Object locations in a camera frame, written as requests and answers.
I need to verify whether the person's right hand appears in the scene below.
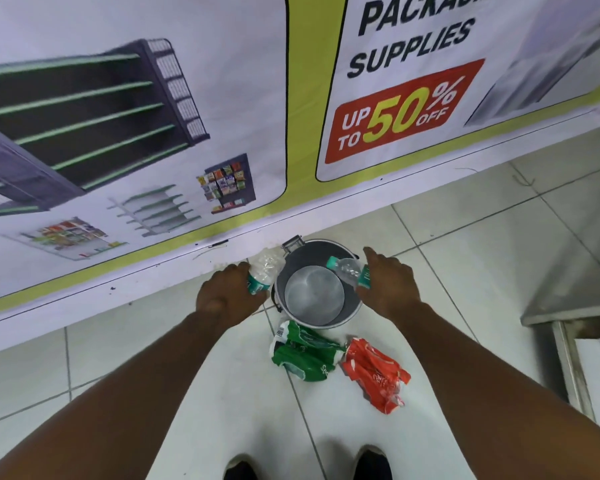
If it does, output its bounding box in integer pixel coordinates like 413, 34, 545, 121
355, 247, 422, 323

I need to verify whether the person's left hand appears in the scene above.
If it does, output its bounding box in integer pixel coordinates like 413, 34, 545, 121
195, 262, 270, 332

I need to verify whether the crushed clear plastic bottle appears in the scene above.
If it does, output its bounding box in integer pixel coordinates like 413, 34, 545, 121
246, 247, 286, 296

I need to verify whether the clear bottle with green cap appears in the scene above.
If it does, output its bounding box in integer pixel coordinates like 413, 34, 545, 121
326, 256, 372, 289

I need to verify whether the person's right forearm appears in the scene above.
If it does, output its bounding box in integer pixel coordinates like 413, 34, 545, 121
385, 301, 600, 480

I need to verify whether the person's left forearm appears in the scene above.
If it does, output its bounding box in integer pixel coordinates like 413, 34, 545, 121
0, 310, 253, 480

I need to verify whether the grey metal bucket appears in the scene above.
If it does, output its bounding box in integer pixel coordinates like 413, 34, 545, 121
273, 236, 365, 330

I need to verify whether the printed advertising banner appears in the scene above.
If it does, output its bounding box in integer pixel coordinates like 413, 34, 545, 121
0, 0, 600, 319

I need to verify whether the person's left black shoe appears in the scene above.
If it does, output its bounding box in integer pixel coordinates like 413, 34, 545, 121
223, 456, 259, 480

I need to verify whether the person's black shoe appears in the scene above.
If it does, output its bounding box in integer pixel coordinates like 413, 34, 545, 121
223, 456, 259, 480
353, 446, 394, 480

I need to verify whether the steel table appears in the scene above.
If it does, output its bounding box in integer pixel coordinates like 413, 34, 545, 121
520, 215, 600, 428

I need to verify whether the person's right black shoe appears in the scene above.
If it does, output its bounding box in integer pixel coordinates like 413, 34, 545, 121
353, 446, 394, 480

